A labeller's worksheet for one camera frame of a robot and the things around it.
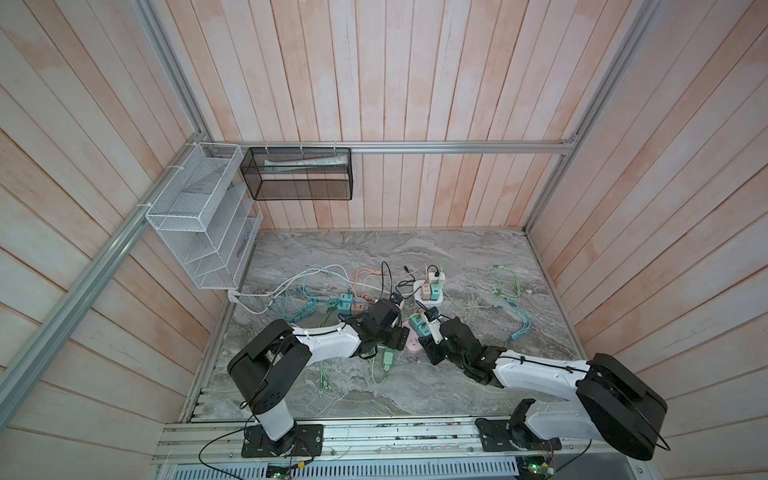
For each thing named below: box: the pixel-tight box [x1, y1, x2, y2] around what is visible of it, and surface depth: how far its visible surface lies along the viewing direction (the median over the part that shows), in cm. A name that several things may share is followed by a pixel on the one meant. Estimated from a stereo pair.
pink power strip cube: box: [404, 322, 424, 352], surface depth 89 cm
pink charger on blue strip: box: [351, 297, 364, 311], surface depth 92 cm
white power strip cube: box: [413, 271, 446, 306], surface depth 97 cm
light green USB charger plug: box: [383, 351, 393, 371], surface depth 85 cm
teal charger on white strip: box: [431, 283, 441, 301], surface depth 97 cm
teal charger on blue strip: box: [338, 293, 353, 315], surface depth 92 cm
